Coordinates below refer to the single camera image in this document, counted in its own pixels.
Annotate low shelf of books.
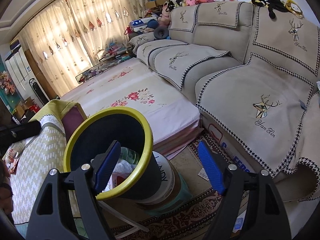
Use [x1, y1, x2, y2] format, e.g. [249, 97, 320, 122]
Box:
[75, 43, 133, 84]

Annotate black tower fan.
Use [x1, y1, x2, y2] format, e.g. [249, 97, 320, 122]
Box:
[29, 78, 49, 105]

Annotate beige sofa with deer covers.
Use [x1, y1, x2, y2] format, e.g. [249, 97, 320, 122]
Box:
[130, 1, 319, 202]

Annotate black yellow plush toy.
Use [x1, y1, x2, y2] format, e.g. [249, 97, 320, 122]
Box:
[251, 0, 304, 20]

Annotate yellow rimmed dark trash bin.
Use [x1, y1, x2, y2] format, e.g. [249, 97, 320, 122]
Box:
[63, 107, 162, 200]

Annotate dark round cushion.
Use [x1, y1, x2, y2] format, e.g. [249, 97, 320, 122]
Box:
[153, 26, 169, 40]

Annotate artificial flower bouquet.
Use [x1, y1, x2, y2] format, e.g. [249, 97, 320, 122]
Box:
[0, 70, 16, 95]

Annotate patterned red brown rug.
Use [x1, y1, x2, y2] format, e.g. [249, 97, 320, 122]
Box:
[109, 132, 251, 240]

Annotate white paint bucket stool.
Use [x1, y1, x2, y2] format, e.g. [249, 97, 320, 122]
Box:
[136, 151, 193, 217]

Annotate cream window curtains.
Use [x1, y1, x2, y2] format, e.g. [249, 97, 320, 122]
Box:
[17, 0, 144, 96]

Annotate chevron patterned table cloth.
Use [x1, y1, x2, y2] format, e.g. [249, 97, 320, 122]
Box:
[9, 99, 87, 225]

